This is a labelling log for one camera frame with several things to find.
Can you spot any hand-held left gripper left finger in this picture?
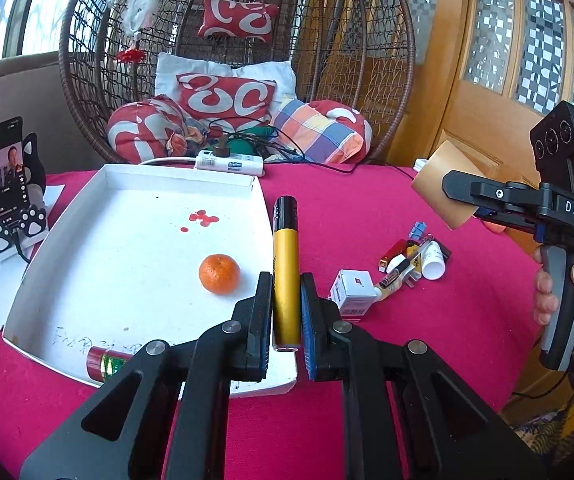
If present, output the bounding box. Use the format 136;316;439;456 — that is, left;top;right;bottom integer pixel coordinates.
19;271;274;480

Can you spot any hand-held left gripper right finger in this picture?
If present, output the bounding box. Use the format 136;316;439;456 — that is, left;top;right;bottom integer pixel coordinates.
299;272;548;480

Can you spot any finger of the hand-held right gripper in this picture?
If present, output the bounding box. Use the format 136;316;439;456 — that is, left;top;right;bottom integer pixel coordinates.
441;170;543;216
474;205;538;233

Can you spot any brown paper cup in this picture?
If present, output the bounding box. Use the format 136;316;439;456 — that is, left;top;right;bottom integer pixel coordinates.
410;140;490;231

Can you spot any yellow and black tube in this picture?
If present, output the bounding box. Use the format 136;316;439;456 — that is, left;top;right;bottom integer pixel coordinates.
272;196;302;353

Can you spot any yellow lighter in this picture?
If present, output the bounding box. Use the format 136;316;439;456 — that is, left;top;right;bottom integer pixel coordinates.
401;240;435;261

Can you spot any white plug adapter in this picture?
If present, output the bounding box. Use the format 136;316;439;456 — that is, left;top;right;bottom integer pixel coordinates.
387;254;424;291

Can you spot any white cardboard tray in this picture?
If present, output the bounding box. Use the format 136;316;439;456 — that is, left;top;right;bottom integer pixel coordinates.
2;162;299;400

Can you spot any person's right hand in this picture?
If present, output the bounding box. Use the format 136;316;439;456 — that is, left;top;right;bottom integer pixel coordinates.
534;247;574;331

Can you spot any small white box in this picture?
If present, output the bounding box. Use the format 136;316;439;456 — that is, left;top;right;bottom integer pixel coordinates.
329;269;375;317

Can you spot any tangerine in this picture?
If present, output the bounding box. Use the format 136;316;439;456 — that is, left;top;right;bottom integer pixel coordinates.
198;253;241;294

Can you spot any small white bottle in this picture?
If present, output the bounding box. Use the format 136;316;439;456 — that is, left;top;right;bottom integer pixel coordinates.
419;241;445;281

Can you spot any dark red USB stick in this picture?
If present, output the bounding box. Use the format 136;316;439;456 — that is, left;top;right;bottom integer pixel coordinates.
377;239;409;273

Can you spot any wooden glass-pane door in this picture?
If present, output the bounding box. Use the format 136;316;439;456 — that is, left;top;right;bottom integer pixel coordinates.
382;0;574;396

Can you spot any red tablecloth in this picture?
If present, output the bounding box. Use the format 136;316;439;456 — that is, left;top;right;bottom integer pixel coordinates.
0;160;543;480

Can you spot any red cushion with white rings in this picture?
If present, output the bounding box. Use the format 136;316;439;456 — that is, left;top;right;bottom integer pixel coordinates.
307;100;374;163

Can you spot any small red green bottle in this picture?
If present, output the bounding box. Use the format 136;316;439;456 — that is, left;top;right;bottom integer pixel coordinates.
86;346;135;380

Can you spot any white power strip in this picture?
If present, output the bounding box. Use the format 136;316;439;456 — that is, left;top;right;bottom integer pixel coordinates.
194;150;264;176

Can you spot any plaid cushion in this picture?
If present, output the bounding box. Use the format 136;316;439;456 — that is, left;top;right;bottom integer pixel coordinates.
272;99;358;163

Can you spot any wicker hanging chair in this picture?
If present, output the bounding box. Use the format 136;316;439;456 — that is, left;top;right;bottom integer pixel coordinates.
59;0;416;163

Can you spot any green cloth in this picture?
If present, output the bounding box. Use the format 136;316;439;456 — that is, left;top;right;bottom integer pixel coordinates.
239;125;278;142

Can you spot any round red patterned cushion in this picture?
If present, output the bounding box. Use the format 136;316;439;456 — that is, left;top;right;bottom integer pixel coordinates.
107;95;203;163

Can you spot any white-edged red patterned cushion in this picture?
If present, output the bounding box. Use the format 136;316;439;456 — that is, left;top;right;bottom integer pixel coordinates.
154;52;298;128

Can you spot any black smartphone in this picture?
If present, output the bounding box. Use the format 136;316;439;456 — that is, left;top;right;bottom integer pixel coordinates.
0;116;32;228

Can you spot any small red patterned cushion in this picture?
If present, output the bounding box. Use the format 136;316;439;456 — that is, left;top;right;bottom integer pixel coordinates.
198;0;280;43

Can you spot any red hanging ornament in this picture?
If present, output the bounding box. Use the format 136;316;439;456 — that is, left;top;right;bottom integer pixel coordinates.
117;47;148;65

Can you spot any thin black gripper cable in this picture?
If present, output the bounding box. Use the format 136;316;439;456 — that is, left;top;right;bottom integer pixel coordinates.
510;260;574;403

